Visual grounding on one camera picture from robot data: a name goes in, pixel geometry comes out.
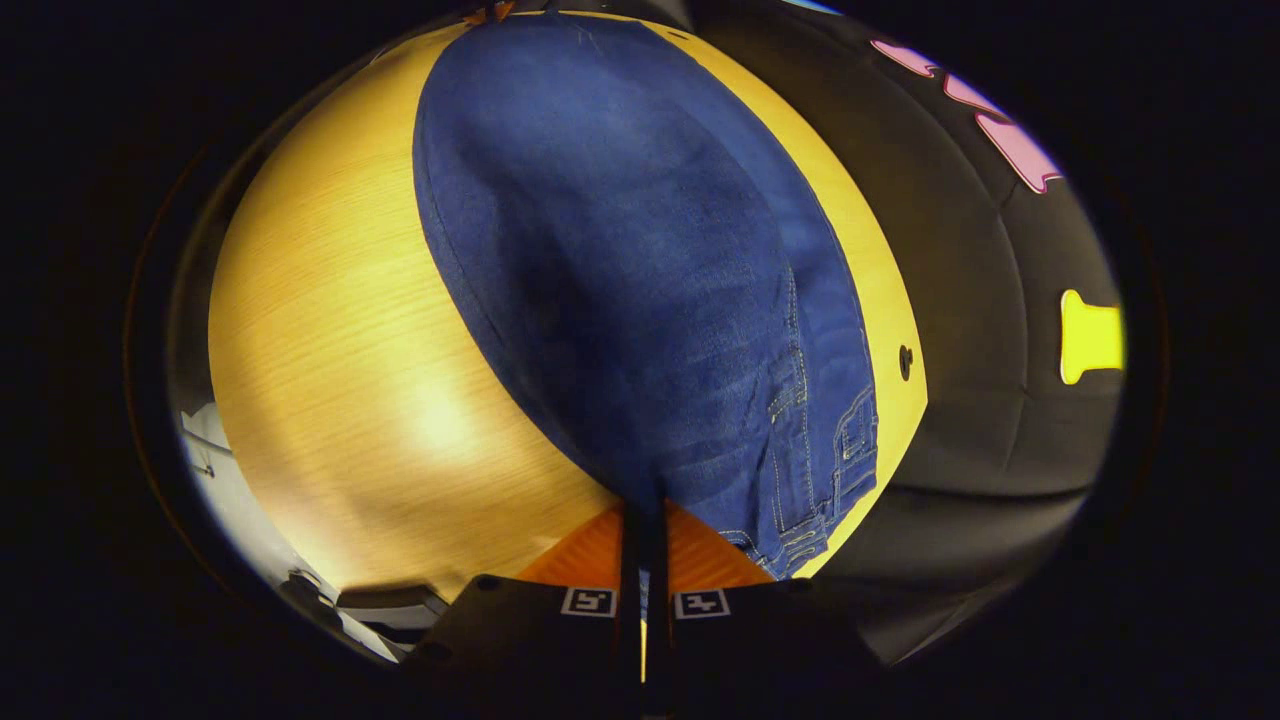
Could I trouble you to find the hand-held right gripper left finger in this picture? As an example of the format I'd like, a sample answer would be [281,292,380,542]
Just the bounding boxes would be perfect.
[405,503,644,706]

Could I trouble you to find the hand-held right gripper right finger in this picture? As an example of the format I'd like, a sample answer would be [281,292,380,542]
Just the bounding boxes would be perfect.
[645,498,889,706]

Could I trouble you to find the dark metal frame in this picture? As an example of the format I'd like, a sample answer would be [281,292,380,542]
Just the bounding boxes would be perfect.
[280,568,451,651]

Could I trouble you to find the blue denim jeans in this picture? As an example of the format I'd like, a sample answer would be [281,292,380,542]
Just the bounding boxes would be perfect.
[412,12,881,581]

